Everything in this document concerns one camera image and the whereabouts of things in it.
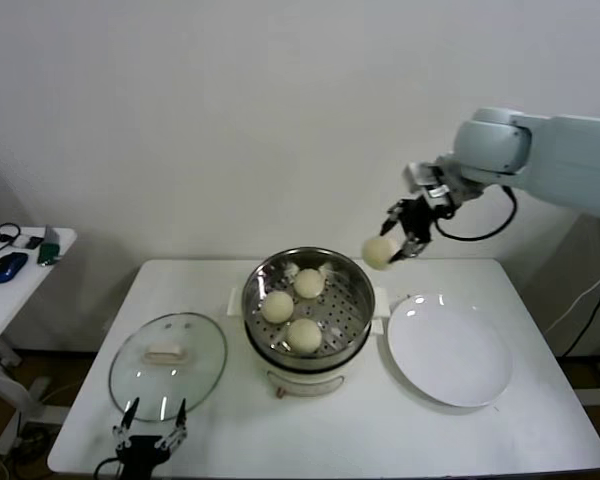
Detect white steamed baozi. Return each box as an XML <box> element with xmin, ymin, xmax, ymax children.
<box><xmin>360</xmin><ymin>235</ymin><xmax>402</xmax><ymax>273</ymax></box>
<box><xmin>293</xmin><ymin>268</ymin><xmax>327</xmax><ymax>300</ymax></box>
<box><xmin>285</xmin><ymin>318</ymin><xmax>324</xmax><ymax>356</ymax></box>
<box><xmin>261</xmin><ymin>290</ymin><xmax>296</xmax><ymax>324</ymax></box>

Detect round glass pot lid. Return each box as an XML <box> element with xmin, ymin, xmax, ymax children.
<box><xmin>108</xmin><ymin>311</ymin><xmax>229</xmax><ymax>424</ymax></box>

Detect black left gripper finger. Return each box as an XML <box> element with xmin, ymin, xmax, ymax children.
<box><xmin>158</xmin><ymin>397</ymin><xmax>189</xmax><ymax>452</ymax></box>
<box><xmin>111</xmin><ymin>397</ymin><xmax>141</xmax><ymax>450</ymax></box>

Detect cream electric cooker base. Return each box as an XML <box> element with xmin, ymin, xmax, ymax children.
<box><xmin>226</xmin><ymin>284</ymin><xmax>384</xmax><ymax>400</ymax></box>

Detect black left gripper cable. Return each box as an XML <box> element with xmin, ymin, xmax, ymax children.
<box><xmin>92</xmin><ymin>454</ymin><xmax>127</xmax><ymax>480</ymax></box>

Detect white round plate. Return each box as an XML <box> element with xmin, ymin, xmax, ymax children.
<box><xmin>385</xmin><ymin>291</ymin><xmax>514</xmax><ymax>408</ymax></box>

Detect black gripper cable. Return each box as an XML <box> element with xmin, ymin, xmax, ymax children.
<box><xmin>436</xmin><ymin>186</ymin><xmax>520</xmax><ymax>242</ymax></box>
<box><xmin>92</xmin><ymin>454</ymin><xmax>127</xmax><ymax>480</ymax></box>

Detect black earphone cable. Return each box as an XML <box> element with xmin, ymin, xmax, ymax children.
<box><xmin>0</xmin><ymin>222</ymin><xmax>22</xmax><ymax>254</ymax></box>

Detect white side table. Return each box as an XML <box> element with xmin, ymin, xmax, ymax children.
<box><xmin>0</xmin><ymin>227</ymin><xmax>78</xmax><ymax>454</ymax></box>

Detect white power cable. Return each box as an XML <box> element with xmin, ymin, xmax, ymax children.
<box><xmin>546</xmin><ymin>263</ymin><xmax>600</xmax><ymax>332</ymax></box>

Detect tangled floor cables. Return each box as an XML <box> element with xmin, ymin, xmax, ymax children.
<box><xmin>0</xmin><ymin>427</ymin><xmax>51</xmax><ymax>480</ymax></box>

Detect stainless steel steamer basket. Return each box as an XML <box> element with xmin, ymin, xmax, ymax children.
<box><xmin>240</xmin><ymin>245</ymin><xmax>377</xmax><ymax>369</ymax></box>

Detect blue computer mouse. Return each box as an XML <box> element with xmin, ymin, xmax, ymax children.
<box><xmin>0</xmin><ymin>252</ymin><xmax>31</xmax><ymax>286</ymax></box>

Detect green grey handheld device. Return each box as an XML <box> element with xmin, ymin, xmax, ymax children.
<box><xmin>35</xmin><ymin>224</ymin><xmax>63</xmax><ymax>269</ymax></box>

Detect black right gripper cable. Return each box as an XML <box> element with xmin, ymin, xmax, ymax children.
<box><xmin>436</xmin><ymin>186</ymin><xmax>520</xmax><ymax>242</ymax></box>

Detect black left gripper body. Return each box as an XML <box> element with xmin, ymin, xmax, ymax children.
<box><xmin>113</xmin><ymin>435</ymin><xmax>175</xmax><ymax>480</ymax></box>

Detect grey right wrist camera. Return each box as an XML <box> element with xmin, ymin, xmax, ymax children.
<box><xmin>404</xmin><ymin>161</ymin><xmax>444</xmax><ymax>194</ymax></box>

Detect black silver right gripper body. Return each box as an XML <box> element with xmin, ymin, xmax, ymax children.
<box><xmin>398</xmin><ymin>168</ymin><xmax>484</xmax><ymax>242</ymax></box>

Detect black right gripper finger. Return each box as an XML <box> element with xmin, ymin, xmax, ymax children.
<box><xmin>388</xmin><ymin>233</ymin><xmax>432</xmax><ymax>265</ymax></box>
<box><xmin>378</xmin><ymin>198</ymin><xmax>407</xmax><ymax>237</ymax></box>

